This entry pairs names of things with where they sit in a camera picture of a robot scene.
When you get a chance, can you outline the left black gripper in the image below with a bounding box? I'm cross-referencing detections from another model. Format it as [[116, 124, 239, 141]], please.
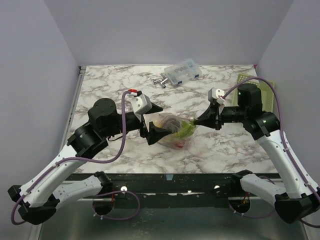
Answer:
[[104, 104, 173, 144]]

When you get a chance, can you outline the clear zip top bag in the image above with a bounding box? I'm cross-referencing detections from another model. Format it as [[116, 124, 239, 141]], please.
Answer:
[[145, 112, 195, 150]]

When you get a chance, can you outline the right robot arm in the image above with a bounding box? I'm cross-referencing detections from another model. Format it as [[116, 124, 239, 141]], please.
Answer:
[[194, 83, 320, 224]]

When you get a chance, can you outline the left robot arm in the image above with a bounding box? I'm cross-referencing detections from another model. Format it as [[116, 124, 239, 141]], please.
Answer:
[[7, 94, 171, 225]]

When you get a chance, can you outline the yellow fake food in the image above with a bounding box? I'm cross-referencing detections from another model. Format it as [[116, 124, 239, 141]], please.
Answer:
[[152, 119, 164, 128]]

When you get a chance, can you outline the dark purple fake eggplant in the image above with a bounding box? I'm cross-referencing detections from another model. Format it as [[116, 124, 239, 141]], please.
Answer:
[[162, 116, 181, 133]]

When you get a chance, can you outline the green fake lettuce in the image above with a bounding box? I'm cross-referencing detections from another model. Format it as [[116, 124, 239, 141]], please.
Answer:
[[173, 118, 197, 139]]

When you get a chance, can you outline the red fake tomato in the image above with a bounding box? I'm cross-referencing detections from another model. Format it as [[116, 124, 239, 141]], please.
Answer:
[[174, 141, 186, 149]]

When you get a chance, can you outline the chrome metal faucet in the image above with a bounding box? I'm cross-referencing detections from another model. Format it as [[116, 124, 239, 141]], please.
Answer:
[[152, 73, 169, 89]]

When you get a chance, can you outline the clear plastic screw box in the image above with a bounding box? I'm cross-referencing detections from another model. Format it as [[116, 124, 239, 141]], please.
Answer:
[[163, 59, 202, 86]]

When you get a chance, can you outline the blue tape piece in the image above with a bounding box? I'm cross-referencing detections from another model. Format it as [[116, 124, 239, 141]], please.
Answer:
[[165, 174, 174, 181]]

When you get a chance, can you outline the green plastic basket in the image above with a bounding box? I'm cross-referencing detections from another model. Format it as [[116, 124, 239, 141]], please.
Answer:
[[231, 73, 275, 112]]

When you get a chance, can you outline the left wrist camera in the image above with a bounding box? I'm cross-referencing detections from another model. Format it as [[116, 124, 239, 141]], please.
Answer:
[[130, 94, 152, 120]]

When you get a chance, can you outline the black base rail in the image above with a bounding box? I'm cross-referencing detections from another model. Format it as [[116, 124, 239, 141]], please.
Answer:
[[51, 171, 283, 210]]

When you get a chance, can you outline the aluminium frame rail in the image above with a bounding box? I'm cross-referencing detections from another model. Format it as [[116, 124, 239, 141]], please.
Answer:
[[58, 65, 87, 153]]

